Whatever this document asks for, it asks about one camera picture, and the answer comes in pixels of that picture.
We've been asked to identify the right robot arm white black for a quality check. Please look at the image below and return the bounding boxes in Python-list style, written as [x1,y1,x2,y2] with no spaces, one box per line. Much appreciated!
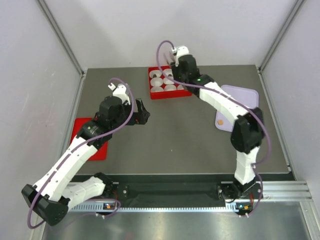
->
[170,53,265,198]

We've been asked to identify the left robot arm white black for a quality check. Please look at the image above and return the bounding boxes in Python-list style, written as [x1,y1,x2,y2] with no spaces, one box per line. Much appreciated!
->
[21,96,150,226]

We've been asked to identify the red chocolate box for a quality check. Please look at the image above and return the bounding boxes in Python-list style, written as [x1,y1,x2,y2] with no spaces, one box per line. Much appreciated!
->
[148,66,192,100]

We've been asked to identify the red box lid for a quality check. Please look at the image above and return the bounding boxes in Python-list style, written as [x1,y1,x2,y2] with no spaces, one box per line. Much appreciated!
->
[69,117,108,162]

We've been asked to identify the lilac plastic tray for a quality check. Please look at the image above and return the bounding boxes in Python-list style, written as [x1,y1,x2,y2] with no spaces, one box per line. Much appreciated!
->
[215,84,259,133]

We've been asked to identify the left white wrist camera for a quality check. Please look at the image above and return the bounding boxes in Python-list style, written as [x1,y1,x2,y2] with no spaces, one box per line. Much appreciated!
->
[108,83,131,105]

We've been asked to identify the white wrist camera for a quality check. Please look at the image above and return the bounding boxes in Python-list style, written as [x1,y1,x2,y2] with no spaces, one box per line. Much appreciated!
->
[108,83,131,105]
[171,45,189,67]

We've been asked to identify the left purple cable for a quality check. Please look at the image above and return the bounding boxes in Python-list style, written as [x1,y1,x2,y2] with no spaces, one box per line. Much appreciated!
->
[26,77,137,229]

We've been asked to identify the purple cable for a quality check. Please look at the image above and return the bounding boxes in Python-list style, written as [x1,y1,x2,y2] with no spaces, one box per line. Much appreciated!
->
[26,77,137,229]
[156,40,272,218]

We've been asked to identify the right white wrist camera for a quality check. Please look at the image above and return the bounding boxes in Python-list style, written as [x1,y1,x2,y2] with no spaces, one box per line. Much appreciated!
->
[171,45,189,67]

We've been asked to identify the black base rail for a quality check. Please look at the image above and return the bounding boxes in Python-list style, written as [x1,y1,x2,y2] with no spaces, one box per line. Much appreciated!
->
[97,174,262,208]

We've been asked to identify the aluminium frame profile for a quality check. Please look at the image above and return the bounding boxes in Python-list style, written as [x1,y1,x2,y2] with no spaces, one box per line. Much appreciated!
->
[34,0,87,78]

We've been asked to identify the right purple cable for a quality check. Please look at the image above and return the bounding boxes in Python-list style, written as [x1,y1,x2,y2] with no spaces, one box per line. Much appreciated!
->
[156,40,272,218]

